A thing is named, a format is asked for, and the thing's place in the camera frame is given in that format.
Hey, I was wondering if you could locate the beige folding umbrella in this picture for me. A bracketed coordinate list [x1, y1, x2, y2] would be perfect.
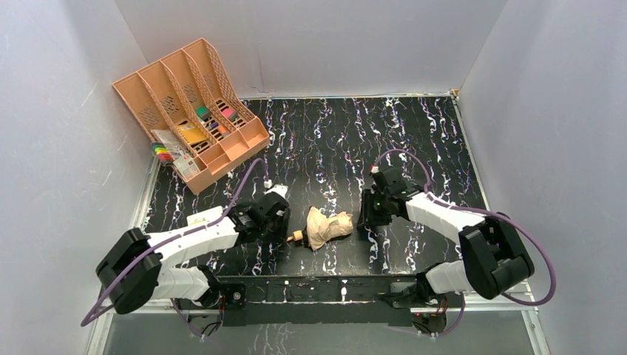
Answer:
[286, 206, 354, 251]

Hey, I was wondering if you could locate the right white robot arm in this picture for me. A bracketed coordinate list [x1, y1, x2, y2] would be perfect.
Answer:
[358, 166, 535, 302]

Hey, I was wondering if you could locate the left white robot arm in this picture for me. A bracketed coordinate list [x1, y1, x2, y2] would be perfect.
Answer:
[95, 185, 290, 314]

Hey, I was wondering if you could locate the small white green box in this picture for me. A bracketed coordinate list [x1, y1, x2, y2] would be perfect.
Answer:
[186, 206, 223, 226]

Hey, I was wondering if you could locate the pink eraser block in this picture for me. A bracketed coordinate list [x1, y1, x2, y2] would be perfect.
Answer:
[221, 107, 239, 122]

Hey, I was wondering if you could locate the yellow notepad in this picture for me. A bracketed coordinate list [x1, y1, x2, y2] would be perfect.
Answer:
[176, 124, 207, 145]

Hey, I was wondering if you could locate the green eraser block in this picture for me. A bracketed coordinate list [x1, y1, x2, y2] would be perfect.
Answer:
[195, 106, 211, 121]

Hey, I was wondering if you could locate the colourful marker set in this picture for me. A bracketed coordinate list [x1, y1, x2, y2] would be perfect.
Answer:
[151, 142, 174, 164]

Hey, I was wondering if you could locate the white paper card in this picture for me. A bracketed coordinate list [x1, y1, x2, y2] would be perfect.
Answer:
[151, 129, 183, 150]

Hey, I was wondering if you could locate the orange plastic file organizer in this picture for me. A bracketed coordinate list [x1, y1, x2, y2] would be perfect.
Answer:
[112, 38, 270, 195]

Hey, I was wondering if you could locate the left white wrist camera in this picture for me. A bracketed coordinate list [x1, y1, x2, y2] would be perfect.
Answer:
[263, 180, 288, 200]

